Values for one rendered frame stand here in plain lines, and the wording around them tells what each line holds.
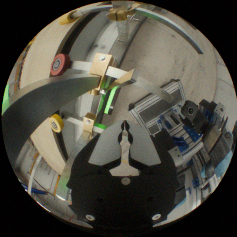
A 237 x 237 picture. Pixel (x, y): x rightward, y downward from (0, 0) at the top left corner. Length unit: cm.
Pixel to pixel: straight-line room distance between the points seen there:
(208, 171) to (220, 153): 17
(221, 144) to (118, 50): 52
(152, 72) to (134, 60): 29
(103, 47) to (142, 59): 74
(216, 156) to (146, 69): 113
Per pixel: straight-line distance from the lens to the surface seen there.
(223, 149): 24
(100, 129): 36
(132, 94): 113
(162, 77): 124
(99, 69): 24
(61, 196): 28
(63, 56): 28
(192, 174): 70
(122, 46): 44
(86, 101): 56
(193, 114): 22
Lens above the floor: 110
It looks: 60 degrees down
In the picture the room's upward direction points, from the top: 175 degrees counter-clockwise
